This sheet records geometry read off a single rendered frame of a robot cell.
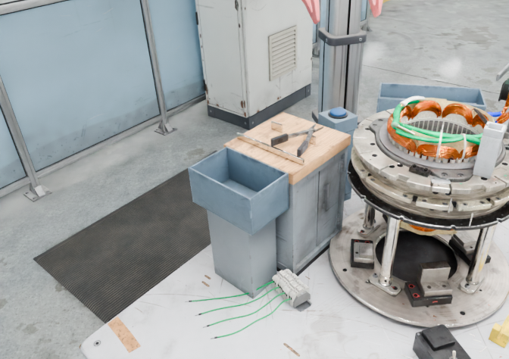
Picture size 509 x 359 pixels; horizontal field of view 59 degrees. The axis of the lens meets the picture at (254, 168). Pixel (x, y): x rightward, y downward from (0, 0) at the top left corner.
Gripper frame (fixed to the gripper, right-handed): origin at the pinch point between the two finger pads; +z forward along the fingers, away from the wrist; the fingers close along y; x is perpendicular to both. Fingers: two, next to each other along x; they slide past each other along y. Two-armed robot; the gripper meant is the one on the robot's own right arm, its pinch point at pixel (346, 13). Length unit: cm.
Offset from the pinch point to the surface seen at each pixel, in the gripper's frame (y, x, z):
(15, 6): -95, 189, -74
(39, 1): -85, 195, -78
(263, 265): -11, 37, 40
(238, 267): -16, 38, 40
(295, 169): -3.0, 27.8, 20.7
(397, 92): 35, 57, 6
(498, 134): 25.6, 8.4, 19.2
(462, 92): 49, 50, 9
